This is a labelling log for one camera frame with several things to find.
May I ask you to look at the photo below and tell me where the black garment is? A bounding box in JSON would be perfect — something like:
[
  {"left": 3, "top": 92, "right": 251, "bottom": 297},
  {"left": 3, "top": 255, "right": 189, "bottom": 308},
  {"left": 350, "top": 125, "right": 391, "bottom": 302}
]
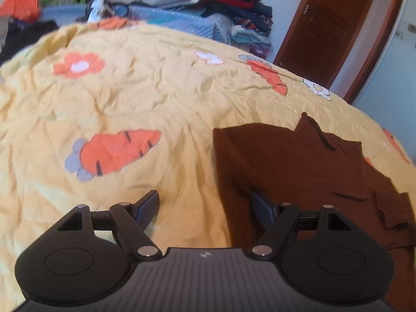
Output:
[{"left": 0, "top": 19, "right": 59, "bottom": 67}]

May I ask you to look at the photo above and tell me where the brown knit sweater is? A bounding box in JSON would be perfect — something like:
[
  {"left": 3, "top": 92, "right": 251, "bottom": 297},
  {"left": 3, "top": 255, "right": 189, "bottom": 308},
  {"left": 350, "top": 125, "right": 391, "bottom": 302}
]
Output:
[{"left": 213, "top": 112, "right": 413, "bottom": 251}]

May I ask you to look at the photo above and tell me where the orange cloth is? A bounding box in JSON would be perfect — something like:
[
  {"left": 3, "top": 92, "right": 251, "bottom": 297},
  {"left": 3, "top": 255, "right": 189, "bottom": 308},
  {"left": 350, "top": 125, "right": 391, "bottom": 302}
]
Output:
[{"left": 0, "top": 0, "right": 41, "bottom": 23}]

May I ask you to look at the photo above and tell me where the white plastic bag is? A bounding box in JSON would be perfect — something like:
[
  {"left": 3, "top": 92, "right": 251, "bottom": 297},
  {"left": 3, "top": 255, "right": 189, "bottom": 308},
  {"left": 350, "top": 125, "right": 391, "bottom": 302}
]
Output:
[{"left": 88, "top": 0, "right": 114, "bottom": 23}]

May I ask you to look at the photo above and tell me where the yellow carrot print bedsheet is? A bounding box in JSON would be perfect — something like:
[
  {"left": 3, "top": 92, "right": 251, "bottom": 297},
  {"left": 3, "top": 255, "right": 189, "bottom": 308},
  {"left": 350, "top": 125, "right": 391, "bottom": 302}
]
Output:
[{"left": 0, "top": 18, "right": 416, "bottom": 312}]

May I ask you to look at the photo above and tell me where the blue quilted blanket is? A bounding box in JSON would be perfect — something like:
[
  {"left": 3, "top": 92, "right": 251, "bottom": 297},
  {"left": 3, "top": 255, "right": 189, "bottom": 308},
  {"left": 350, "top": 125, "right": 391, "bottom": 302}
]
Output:
[{"left": 41, "top": 3, "right": 235, "bottom": 44}]

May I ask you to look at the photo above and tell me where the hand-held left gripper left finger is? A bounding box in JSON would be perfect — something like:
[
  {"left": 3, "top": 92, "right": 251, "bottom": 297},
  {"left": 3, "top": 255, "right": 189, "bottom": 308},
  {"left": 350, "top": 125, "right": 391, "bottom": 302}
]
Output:
[{"left": 57, "top": 190, "right": 162, "bottom": 261}]

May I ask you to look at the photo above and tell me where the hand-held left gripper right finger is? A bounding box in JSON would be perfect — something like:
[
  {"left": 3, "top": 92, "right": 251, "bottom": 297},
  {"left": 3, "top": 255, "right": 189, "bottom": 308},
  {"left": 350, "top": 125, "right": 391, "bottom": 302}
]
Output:
[{"left": 249, "top": 192, "right": 355, "bottom": 261}]

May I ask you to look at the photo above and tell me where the brown wooden door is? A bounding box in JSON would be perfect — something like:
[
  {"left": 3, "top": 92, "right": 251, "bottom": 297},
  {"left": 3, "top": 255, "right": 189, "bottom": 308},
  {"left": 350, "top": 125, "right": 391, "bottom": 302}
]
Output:
[{"left": 273, "top": 0, "right": 407, "bottom": 105}]

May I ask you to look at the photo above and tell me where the pile of mixed clothes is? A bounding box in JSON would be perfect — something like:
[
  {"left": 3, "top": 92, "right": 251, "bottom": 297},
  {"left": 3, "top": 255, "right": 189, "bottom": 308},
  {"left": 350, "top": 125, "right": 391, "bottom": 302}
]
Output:
[{"left": 145, "top": 0, "right": 275, "bottom": 59}]

